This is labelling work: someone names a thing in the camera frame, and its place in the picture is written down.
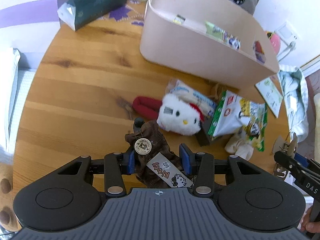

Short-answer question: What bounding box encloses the brown plush keychain with tag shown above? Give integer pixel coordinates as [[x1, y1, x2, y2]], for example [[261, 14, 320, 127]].
[[125, 120, 195, 189]]

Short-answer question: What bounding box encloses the cream cloth scrunchie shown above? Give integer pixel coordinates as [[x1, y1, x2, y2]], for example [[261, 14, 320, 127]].
[[225, 129, 254, 161]]

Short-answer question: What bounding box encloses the white kitty plush toy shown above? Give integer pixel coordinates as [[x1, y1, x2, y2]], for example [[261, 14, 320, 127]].
[[132, 93, 205, 137]]

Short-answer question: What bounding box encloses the clear white snack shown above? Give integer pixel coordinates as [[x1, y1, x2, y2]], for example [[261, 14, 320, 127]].
[[165, 79, 216, 117]]

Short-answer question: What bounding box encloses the white green snack bag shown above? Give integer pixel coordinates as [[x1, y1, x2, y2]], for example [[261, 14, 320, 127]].
[[208, 90, 267, 152]]

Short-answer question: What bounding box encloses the small black box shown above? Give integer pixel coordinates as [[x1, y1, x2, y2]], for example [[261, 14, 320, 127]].
[[195, 118, 212, 146]]

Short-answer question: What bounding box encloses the green leaf face mask sachet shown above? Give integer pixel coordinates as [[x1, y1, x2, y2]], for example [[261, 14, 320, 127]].
[[255, 77, 283, 118]]

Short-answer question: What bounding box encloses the light blue striped cloth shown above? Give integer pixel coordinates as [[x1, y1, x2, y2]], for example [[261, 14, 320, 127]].
[[278, 64, 309, 142]]

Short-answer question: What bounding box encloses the pink burger toy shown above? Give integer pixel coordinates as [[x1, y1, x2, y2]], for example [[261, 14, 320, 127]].
[[266, 31, 281, 55]]

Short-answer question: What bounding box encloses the green panda snack bag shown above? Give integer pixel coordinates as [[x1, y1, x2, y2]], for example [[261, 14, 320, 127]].
[[205, 22, 241, 50]]

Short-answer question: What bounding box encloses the beige plastic storage bin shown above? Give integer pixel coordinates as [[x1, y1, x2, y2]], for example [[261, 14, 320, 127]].
[[140, 0, 279, 89]]

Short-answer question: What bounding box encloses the blue stick snack packet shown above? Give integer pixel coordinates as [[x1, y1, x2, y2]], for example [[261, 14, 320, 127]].
[[173, 14, 185, 25]]

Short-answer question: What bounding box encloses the purple flower table mat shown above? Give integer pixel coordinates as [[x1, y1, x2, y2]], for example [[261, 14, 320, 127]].
[[99, 0, 146, 27]]

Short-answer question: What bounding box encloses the dark green tissue pack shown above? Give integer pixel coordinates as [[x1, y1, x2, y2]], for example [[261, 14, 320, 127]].
[[57, 0, 127, 31]]

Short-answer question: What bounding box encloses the white wall socket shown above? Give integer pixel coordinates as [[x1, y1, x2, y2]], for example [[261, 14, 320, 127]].
[[274, 21, 298, 45]]

